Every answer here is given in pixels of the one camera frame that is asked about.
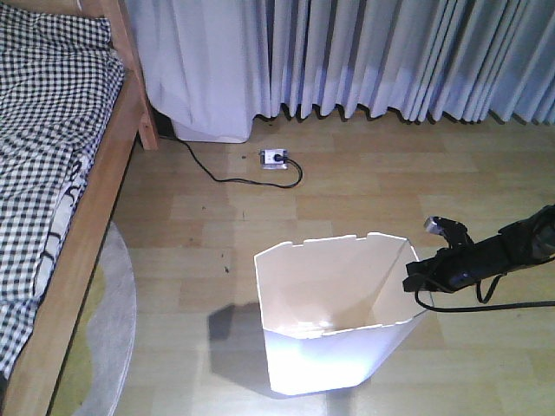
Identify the black power cord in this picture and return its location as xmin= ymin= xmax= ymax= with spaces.
xmin=159 ymin=129 xmax=304 ymax=190

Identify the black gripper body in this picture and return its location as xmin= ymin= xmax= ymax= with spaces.
xmin=402 ymin=217 xmax=512 ymax=293

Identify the grey round rug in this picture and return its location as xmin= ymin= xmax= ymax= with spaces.
xmin=49 ymin=223 xmax=137 ymax=415

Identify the wooden bed frame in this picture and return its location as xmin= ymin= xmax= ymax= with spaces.
xmin=2 ymin=0 xmax=160 ymax=415

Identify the black white checkered blanket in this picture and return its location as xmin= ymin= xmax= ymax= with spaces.
xmin=1 ymin=4 xmax=125 ymax=378

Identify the floor power socket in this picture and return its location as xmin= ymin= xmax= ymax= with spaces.
xmin=259 ymin=149 xmax=288 ymax=170

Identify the white plastic trash bin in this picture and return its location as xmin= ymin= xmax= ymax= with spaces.
xmin=254 ymin=232 xmax=426 ymax=396

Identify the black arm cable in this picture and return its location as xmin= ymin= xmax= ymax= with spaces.
xmin=415 ymin=255 xmax=555 ymax=314

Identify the white appliance behind curtain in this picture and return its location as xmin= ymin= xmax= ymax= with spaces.
xmin=171 ymin=119 xmax=253 ymax=144

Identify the grey curtain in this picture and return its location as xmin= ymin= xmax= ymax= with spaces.
xmin=127 ymin=1 xmax=554 ymax=126

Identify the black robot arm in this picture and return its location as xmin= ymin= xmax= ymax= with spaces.
xmin=402 ymin=205 xmax=554 ymax=293

